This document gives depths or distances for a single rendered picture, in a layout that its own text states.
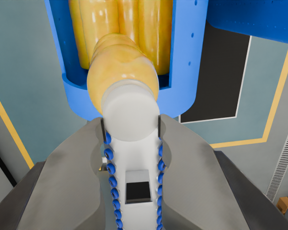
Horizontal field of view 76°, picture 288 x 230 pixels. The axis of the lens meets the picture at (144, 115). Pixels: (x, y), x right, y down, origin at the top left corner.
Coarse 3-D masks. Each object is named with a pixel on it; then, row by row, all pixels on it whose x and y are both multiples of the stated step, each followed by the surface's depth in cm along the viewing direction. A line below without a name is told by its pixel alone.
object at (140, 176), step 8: (128, 176) 76; (136, 176) 76; (144, 176) 76; (128, 184) 71; (136, 184) 71; (144, 184) 71; (128, 192) 68; (136, 192) 68; (144, 192) 68; (128, 200) 65; (136, 200) 66; (144, 200) 66; (152, 200) 66
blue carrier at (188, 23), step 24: (48, 0) 31; (192, 0) 25; (192, 24) 27; (72, 48) 41; (192, 48) 29; (72, 72) 42; (192, 72) 32; (72, 96) 33; (168, 96) 30; (192, 96) 35
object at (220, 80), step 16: (208, 32) 127; (224, 32) 127; (208, 48) 132; (224, 48) 133; (240, 48) 134; (208, 64) 138; (224, 64) 139; (240, 64) 140; (208, 80) 144; (224, 80) 145; (240, 80) 146; (208, 96) 151; (224, 96) 152; (192, 112) 158; (208, 112) 159; (224, 112) 160
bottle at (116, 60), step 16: (112, 32) 26; (96, 48) 21; (112, 48) 16; (128, 48) 16; (96, 64) 15; (112, 64) 14; (128, 64) 14; (144, 64) 15; (96, 80) 14; (112, 80) 14; (128, 80) 13; (144, 80) 14; (96, 96) 15
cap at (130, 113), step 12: (132, 84) 13; (108, 96) 12; (120, 96) 11; (132, 96) 12; (144, 96) 12; (108, 108) 12; (120, 108) 12; (132, 108) 12; (144, 108) 12; (156, 108) 12; (108, 120) 12; (120, 120) 12; (132, 120) 12; (144, 120) 13; (156, 120) 13; (108, 132) 13; (120, 132) 13; (132, 132) 13; (144, 132) 13
